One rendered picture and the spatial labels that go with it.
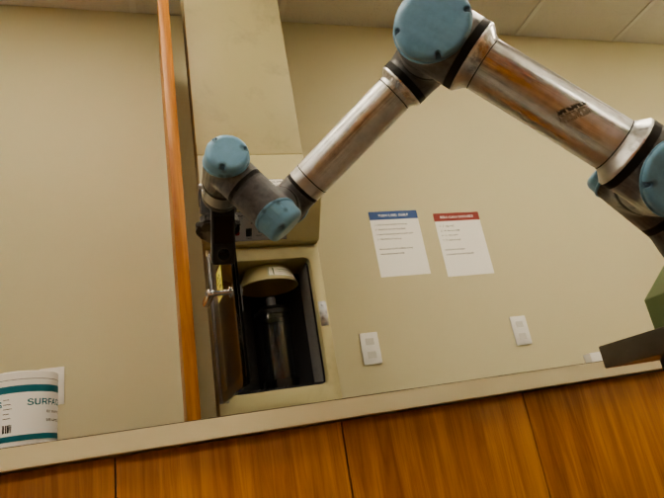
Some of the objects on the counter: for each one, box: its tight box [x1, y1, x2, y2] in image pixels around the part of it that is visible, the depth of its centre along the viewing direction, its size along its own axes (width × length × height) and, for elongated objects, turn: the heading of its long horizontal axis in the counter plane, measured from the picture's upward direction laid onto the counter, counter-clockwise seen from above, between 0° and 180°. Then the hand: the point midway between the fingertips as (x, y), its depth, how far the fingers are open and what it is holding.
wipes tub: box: [0, 371, 58, 449], centre depth 113 cm, size 13×13×15 cm
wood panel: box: [157, 0, 202, 422], centre depth 172 cm, size 49×3×140 cm, turn 171°
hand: (215, 242), depth 123 cm, fingers closed
